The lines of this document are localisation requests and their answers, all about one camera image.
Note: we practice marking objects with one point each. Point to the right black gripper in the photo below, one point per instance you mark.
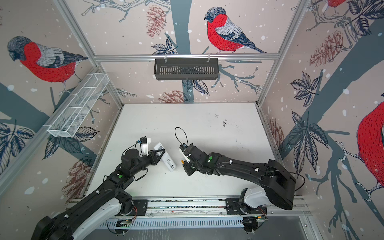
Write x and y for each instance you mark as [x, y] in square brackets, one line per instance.
[189, 169]

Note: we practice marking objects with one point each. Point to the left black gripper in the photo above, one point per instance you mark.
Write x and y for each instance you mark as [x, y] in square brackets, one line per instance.
[153, 156]

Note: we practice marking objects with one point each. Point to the white remote control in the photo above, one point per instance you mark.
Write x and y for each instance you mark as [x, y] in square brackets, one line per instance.
[166, 159]

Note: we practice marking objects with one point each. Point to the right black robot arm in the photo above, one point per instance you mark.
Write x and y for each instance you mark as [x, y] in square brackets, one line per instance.
[278, 185]

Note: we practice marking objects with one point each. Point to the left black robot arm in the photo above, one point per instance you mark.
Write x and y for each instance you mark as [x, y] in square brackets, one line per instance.
[106, 201]

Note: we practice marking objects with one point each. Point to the aluminium top crossbar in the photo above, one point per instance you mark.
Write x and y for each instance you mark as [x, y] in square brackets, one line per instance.
[220, 57]

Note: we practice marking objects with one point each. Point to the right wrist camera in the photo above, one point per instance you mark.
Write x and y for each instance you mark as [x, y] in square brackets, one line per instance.
[183, 147]

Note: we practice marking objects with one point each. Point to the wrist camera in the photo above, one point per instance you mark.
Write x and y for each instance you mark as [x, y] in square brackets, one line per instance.
[183, 147]
[144, 145]

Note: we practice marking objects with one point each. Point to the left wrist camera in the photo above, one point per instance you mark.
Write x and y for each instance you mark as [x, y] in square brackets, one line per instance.
[144, 145]

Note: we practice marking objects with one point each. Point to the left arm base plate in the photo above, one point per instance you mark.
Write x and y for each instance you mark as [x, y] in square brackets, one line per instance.
[134, 208]

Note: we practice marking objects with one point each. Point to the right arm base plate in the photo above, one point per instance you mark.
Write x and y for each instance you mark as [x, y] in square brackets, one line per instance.
[235, 207]

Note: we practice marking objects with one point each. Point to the black wall basket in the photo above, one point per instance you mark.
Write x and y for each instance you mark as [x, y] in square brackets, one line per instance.
[186, 69]

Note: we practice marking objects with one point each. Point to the white wire mesh basket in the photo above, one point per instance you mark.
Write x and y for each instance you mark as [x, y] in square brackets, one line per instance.
[71, 118]

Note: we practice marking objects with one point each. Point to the aluminium front rail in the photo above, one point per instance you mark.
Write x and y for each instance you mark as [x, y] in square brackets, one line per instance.
[212, 207]

